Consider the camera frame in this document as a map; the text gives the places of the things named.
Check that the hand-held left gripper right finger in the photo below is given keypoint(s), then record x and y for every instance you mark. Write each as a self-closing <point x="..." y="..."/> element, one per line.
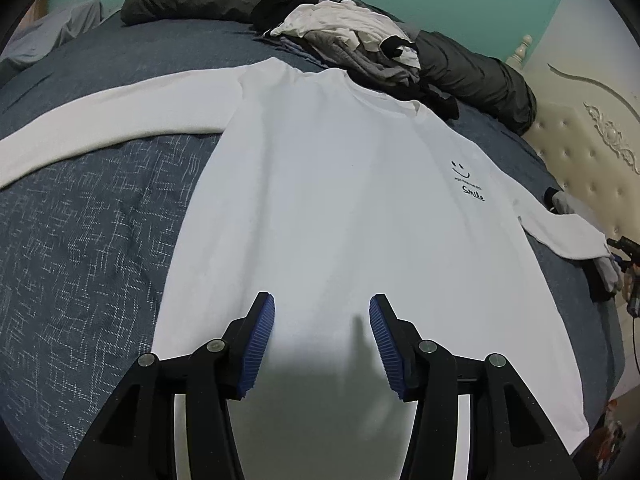
<point x="385" y="352"/>

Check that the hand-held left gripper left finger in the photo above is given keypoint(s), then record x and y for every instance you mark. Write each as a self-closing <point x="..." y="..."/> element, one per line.
<point x="257" y="347"/>

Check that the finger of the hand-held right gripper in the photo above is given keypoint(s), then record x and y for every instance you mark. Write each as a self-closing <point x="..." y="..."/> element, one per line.
<point x="627" y="246"/>

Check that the white long-sleeve shirt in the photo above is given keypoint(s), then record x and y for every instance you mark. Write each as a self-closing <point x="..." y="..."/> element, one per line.
<point x="325" y="185"/>

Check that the pile of mixed clothes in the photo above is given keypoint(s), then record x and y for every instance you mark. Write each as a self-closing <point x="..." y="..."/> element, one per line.
<point x="280" y="7"/>

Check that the grey and black folded garment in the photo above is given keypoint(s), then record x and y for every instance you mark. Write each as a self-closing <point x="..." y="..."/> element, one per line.
<point x="607" y="275"/>

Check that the cream tufted headboard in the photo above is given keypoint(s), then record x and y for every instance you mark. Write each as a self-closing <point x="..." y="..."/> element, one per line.
<point x="590" y="160"/>

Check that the colourful floor clutter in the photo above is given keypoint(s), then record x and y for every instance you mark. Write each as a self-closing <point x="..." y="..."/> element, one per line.
<point x="612" y="432"/>

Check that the blue patterned bedspread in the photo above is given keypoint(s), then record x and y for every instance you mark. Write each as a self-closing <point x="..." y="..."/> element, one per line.
<point x="90" y="240"/>

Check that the cream bedpost finial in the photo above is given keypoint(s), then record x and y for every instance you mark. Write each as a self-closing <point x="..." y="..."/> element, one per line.
<point x="521" y="50"/>

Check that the grey crumpled garment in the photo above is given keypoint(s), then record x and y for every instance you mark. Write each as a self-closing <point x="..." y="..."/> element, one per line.
<point x="370" y="65"/>

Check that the pale blue crumpled garment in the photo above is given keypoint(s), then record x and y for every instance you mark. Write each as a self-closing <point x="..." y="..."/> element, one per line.
<point x="300" y="52"/>

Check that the white crumpled garment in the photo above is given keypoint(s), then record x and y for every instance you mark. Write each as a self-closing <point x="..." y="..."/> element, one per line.
<point x="335" y="20"/>

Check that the light grey cloth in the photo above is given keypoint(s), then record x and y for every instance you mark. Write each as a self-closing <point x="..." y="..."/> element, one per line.
<point x="50" y="35"/>

